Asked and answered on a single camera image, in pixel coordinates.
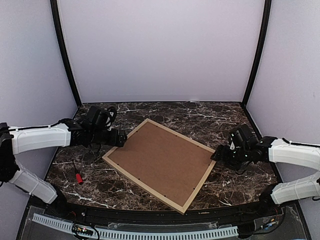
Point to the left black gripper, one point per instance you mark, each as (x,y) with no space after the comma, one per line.
(120,142)

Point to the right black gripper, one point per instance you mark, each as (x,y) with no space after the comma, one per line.
(222,154)

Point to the wooden picture frame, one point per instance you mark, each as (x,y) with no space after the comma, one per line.
(166,164)

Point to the red handled screwdriver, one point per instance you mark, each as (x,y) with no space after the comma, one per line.
(77,174)

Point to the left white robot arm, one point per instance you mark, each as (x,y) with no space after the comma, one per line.
(64,133)

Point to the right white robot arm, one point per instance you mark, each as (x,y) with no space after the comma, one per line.
(275,150)

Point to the small circuit board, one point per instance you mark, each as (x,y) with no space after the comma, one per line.
(81,231)

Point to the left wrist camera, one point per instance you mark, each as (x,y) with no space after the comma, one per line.
(99,119)

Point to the black front rail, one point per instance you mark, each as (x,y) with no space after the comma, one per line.
(244,214)

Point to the white slotted cable duct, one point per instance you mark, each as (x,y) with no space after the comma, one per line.
(122,231)

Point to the left black corner post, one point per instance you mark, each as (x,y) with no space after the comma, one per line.
(63,52)

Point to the black corner post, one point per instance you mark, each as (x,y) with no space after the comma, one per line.
(258,52)
(63,52)

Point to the right black corner post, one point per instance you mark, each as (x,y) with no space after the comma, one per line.
(258,52)

